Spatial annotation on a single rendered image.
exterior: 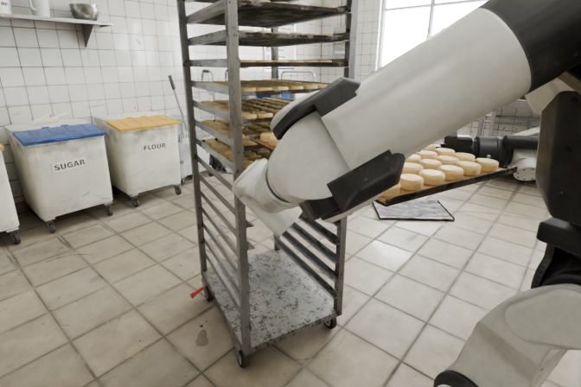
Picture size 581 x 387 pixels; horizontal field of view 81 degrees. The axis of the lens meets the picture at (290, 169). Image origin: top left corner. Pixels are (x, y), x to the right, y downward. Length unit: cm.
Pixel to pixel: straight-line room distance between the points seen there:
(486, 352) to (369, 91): 59
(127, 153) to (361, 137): 296
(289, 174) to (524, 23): 24
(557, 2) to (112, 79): 364
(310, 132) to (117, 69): 352
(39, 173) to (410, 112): 285
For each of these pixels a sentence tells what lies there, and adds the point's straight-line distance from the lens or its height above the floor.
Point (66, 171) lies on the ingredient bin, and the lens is 305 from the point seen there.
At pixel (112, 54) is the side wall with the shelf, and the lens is 380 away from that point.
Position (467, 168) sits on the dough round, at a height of 101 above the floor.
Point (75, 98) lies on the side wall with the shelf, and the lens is 368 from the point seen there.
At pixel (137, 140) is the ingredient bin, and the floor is 60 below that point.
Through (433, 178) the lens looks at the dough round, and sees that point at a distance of 74.
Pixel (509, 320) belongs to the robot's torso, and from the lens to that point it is 68.
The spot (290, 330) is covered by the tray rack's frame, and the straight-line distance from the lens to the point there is 160.
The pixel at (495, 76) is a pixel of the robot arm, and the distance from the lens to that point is 33.
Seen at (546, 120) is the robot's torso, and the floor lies 116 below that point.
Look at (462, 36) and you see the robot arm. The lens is 33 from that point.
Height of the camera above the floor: 123
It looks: 17 degrees down
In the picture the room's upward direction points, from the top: straight up
